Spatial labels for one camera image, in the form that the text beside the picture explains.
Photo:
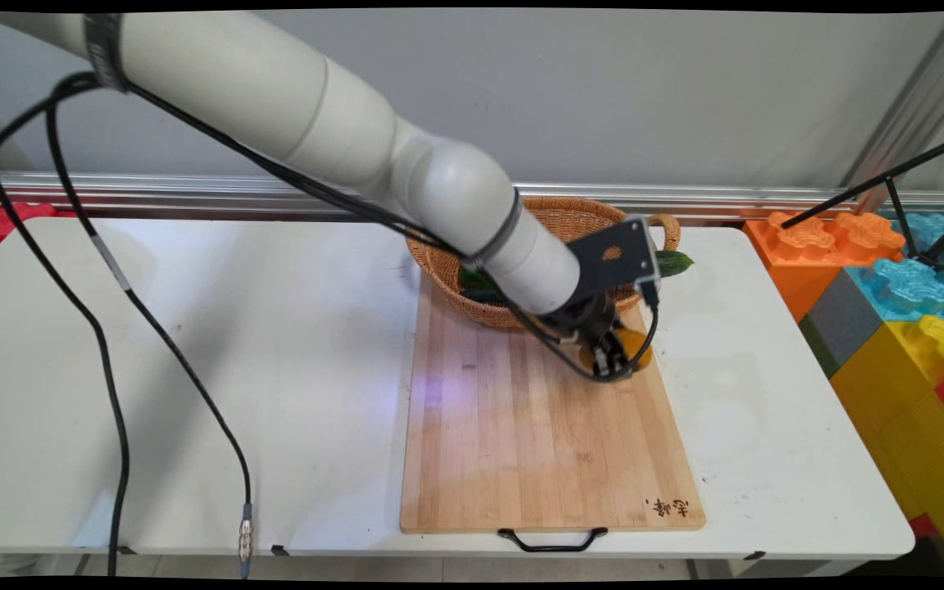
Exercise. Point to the orange giant toy block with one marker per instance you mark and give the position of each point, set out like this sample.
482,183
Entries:
800,262

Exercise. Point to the blue giant toy block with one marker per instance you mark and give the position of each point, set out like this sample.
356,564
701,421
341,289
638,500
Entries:
910,287

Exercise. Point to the black tripod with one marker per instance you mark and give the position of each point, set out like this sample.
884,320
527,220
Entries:
898,209

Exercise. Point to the grey giant toy block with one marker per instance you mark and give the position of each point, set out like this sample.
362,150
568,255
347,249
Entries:
845,315

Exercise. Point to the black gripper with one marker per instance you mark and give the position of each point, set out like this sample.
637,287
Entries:
585,319

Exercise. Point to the aluminium rail along wall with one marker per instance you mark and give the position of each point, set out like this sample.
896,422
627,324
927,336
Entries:
193,192

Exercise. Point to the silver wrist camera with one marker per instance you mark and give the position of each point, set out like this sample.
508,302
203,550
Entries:
652,246

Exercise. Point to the bamboo cutting board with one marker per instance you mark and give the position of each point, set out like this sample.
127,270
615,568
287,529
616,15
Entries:
546,442

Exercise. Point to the yellow giant toy block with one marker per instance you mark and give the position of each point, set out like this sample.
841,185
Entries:
898,410

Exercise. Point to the brown potato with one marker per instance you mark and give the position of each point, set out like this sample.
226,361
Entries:
636,340

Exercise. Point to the black wrist camera mount plate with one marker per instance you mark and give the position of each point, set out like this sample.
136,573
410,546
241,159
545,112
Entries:
613,258

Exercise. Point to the green bell pepper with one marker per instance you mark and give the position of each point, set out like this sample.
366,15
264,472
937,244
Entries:
469,277

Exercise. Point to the long dark green cucumber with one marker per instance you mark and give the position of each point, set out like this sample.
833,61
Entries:
677,263

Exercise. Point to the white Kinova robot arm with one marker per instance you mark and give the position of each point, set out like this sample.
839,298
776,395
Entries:
292,106

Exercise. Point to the woven wicker basket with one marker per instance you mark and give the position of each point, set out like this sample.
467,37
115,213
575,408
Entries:
439,270

